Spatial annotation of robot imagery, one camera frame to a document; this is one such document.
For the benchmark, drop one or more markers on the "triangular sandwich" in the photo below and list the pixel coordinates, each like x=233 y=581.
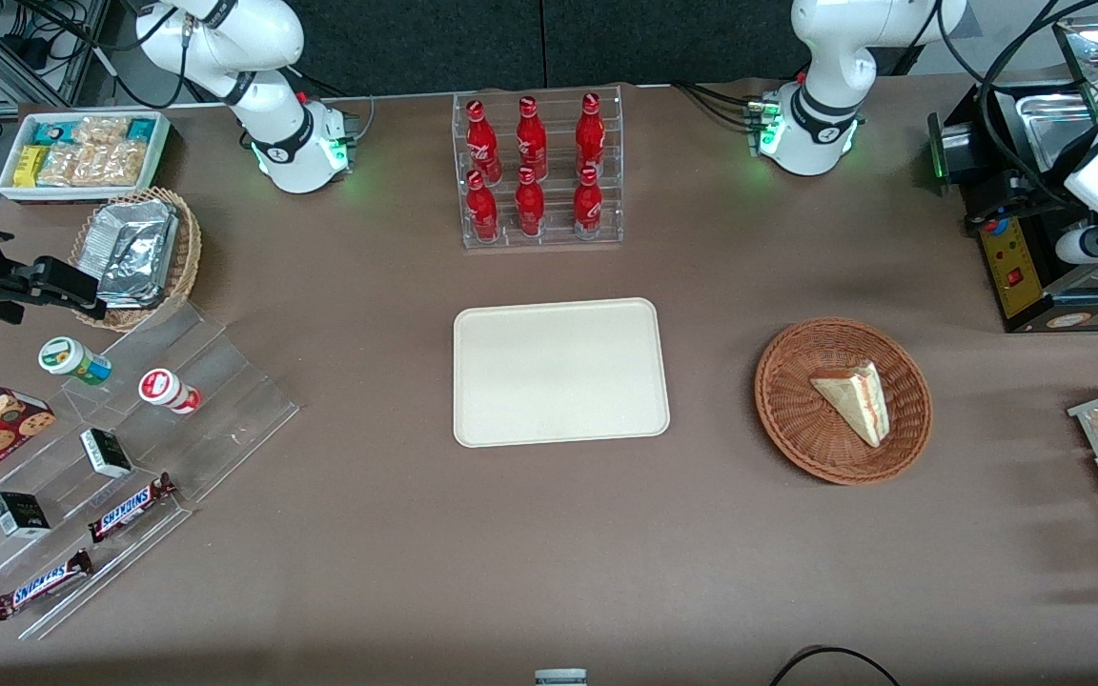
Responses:
x=854 y=400

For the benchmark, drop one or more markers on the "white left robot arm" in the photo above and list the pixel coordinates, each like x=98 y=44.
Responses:
x=835 y=57

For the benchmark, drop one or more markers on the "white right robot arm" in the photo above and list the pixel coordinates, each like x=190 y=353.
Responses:
x=263 y=95

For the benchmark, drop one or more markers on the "light tan wicker basket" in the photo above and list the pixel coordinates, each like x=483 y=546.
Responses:
x=185 y=257

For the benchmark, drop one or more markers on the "brown round wicker basket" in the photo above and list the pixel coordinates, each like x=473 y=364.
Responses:
x=797 y=410

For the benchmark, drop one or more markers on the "cream plastic serving tray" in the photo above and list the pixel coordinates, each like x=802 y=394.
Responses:
x=559 y=372

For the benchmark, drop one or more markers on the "green lidded snack cup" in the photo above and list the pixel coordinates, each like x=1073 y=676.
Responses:
x=68 y=357

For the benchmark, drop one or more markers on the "black food warmer cabinet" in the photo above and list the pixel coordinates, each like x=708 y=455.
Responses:
x=1011 y=272

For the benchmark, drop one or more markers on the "silver foil pouch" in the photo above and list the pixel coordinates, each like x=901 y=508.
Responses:
x=130 y=301
x=134 y=252

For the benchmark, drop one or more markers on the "white rectangular snack bin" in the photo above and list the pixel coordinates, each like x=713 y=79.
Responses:
x=10 y=186

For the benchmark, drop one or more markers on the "yellow snack packet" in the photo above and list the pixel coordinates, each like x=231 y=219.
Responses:
x=30 y=165

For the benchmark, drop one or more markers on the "clear bag of crackers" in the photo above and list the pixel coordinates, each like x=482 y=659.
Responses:
x=122 y=162
x=68 y=166
x=101 y=130

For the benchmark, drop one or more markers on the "black box with green light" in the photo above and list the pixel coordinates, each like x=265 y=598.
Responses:
x=954 y=152

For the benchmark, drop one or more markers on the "red lidded snack cup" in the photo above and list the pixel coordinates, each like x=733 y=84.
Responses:
x=163 y=388

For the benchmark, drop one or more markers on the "teal snack packet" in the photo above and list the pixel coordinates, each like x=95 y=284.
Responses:
x=51 y=131
x=141 y=128

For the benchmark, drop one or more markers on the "small black carton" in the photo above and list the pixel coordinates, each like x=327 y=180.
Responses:
x=106 y=453
x=19 y=514

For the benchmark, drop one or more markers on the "clear acrylic stepped shelf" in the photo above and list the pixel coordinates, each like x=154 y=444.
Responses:
x=215 y=419

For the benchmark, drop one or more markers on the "Snickers chocolate bar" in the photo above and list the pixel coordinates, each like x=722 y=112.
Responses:
x=42 y=584
x=130 y=508

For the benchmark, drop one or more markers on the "red cola bottle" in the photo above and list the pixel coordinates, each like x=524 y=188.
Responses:
x=482 y=138
x=531 y=138
x=590 y=133
x=482 y=210
x=529 y=205
x=588 y=205

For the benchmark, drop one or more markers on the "clear acrylic bottle rack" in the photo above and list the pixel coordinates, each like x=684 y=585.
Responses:
x=554 y=238

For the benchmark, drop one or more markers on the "small grey device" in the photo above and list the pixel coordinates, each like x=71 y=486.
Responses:
x=560 y=677

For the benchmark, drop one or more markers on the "aluminium frame rack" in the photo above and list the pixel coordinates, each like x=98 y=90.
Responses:
x=44 y=57

